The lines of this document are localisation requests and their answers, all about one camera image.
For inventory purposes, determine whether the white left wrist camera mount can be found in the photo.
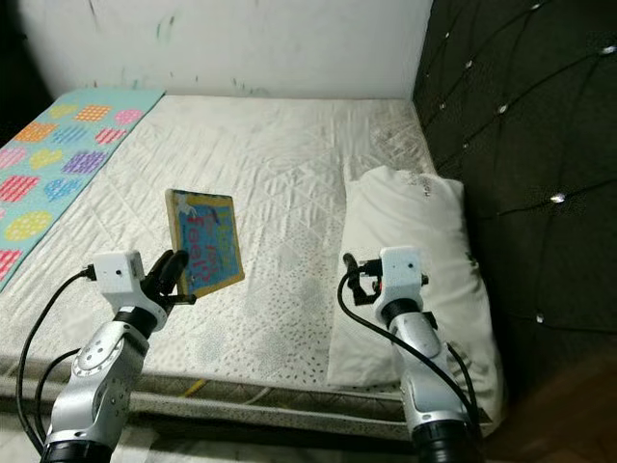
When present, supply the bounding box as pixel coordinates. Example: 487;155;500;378
92;251;163;330

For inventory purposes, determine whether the white printed pillow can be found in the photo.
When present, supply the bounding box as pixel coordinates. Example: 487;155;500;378
326;164;508;426

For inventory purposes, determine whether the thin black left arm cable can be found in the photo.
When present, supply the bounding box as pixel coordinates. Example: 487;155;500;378
34;347;86;430

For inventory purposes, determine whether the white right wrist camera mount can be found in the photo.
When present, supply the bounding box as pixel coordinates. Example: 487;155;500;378
376;246;431;315

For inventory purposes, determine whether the grey quilted mattress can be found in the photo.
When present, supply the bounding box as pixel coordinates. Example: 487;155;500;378
0;92;508;446

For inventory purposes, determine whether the yellow-edged children's book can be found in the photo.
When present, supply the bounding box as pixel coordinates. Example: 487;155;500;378
164;188;248;299

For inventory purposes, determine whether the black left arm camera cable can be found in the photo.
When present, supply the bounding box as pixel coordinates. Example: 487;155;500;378
13;270;97;456

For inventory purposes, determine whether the teal blanket with coloured shapes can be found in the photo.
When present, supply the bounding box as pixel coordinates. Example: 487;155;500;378
0;87;168;291

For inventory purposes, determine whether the dark tufted headboard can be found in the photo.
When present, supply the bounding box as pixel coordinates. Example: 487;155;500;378
413;0;617;447

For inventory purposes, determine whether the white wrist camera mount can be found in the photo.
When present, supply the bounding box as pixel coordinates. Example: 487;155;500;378
376;246;431;315
92;251;163;330

